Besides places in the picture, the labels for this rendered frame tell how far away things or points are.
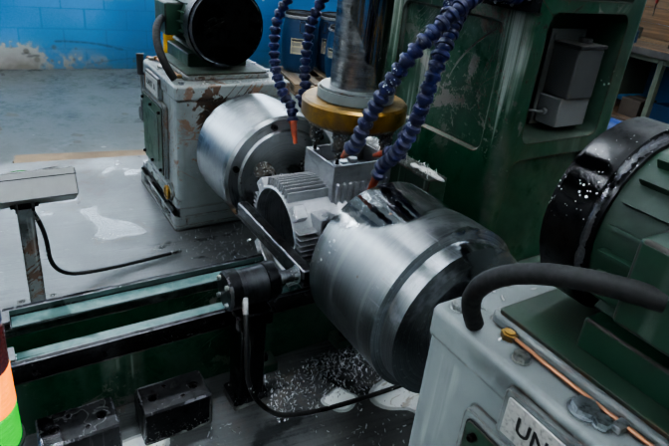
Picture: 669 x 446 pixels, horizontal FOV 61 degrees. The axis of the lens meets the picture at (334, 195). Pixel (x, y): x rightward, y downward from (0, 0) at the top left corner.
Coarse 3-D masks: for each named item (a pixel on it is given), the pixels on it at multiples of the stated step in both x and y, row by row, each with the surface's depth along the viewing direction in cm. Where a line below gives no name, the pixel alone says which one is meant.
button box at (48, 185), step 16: (0, 176) 93; (16, 176) 94; (32, 176) 95; (48, 176) 96; (64, 176) 97; (0, 192) 92; (16, 192) 94; (32, 192) 95; (48, 192) 96; (64, 192) 97; (0, 208) 97
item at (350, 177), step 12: (324, 144) 102; (312, 156) 99; (324, 156) 103; (348, 156) 101; (360, 156) 106; (372, 156) 103; (312, 168) 100; (324, 168) 96; (336, 168) 93; (348, 168) 95; (360, 168) 96; (372, 168) 97; (324, 180) 97; (336, 180) 94; (348, 180) 96; (360, 180) 97; (384, 180) 100; (336, 192) 95; (348, 192) 97; (360, 192) 98; (336, 204) 96
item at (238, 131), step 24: (240, 96) 120; (264, 96) 122; (216, 120) 116; (240, 120) 111; (264, 120) 108; (216, 144) 112; (240, 144) 107; (264, 144) 109; (288, 144) 112; (312, 144) 115; (216, 168) 111; (240, 168) 109; (264, 168) 108; (288, 168) 114; (216, 192) 118; (240, 192) 111
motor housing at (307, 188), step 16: (272, 176) 98; (288, 176) 97; (304, 176) 98; (256, 192) 103; (272, 192) 102; (288, 192) 93; (304, 192) 93; (320, 192) 95; (256, 208) 103; (272, 208) 105; (288, 208) 92; (320, 208) 94; (336, 208) 96; (272, 224) 106; (288, 224) 108; (304, 224) 92; (288, 240) 107; (304, 240) 91; (272, 256) 104; (304, 256) 91
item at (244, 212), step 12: (240, 204) 103; (240, 216) 103; (252, 216) 99; (252, 228) 99; (264, 228) 96; (264, 240) 96; (276, 240) 92; (276, 252) 92; (288, 252) 89; (288, 264) 89; (300, 264) 86; (300, 276) 85
